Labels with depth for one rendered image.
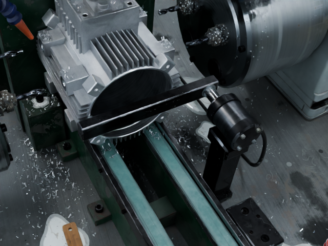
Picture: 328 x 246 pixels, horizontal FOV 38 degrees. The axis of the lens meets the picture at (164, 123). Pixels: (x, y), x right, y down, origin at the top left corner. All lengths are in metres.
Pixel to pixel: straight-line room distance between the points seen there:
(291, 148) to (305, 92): 0.13
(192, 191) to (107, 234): 0.19
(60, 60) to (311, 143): 0.58
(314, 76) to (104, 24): 0.50
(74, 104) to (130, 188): 0.17
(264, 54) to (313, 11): 0.12
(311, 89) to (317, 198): 0.24
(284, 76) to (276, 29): 0.30
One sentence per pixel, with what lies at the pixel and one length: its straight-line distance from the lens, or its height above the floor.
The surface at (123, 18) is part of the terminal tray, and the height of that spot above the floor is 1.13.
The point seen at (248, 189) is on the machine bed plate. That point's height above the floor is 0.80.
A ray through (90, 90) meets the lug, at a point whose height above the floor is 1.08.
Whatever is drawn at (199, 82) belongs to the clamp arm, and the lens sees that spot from 0.82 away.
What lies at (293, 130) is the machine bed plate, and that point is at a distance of 1.11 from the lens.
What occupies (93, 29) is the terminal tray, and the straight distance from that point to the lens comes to 0.76.
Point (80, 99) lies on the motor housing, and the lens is 0.75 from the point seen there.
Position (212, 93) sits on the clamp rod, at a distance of 0.81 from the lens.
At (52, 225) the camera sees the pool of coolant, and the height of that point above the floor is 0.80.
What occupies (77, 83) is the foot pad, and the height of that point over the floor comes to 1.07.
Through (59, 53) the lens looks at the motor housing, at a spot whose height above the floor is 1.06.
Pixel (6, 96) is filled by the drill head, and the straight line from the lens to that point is 0.74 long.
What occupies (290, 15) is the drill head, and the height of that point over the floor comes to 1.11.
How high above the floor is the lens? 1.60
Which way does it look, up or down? 49 degrees down
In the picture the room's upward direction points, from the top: 7 degrees clockwise
